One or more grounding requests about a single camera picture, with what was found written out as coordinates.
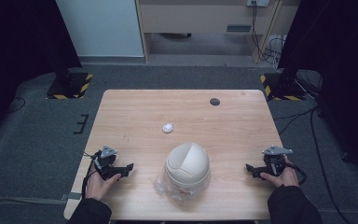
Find right hand-held gripper cable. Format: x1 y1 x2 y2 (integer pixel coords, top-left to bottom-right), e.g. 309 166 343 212
286 161 309 186

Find black curtain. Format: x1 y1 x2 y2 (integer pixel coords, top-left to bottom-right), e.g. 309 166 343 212
277 0 358 189
0 0 83 146

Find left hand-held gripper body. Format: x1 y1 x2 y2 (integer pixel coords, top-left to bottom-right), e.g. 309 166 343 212
92 145 119 181

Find white cabinet panel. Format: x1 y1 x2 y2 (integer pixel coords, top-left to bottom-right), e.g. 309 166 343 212
55 0 145 58

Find black yellow-striped stand base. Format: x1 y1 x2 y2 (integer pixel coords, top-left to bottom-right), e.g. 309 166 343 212
45 72 94 101
259 72 308 102

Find hand-held gripper cable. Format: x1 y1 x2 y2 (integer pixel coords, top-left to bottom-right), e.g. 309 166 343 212
80 150 103 200
286 161 309 186

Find black cables under desk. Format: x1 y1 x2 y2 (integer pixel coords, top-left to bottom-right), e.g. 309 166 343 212
250 1 288 65

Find person's right hand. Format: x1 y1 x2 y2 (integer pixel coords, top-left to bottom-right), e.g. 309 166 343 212
259 156 300 189

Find black floor cable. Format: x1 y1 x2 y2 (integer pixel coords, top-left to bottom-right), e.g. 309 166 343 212
5 95 27 115
273 105 353 224

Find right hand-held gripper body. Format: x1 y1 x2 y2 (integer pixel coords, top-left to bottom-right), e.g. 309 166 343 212
261 145 294 177

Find left hand-held gripper cable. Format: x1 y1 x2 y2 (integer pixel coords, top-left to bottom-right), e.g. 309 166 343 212
80 150 103 200

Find person's left hand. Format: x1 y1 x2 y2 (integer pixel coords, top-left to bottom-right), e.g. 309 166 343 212
85 169 122 202

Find cream dome-lid trash can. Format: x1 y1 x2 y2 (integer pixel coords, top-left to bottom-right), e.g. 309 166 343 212
164 142 212 191

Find grey power strip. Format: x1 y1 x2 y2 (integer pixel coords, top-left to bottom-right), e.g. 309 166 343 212
245 0 271 8

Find clear plastic bin liner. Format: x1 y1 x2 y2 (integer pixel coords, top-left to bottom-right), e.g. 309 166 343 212
153 167 213 203

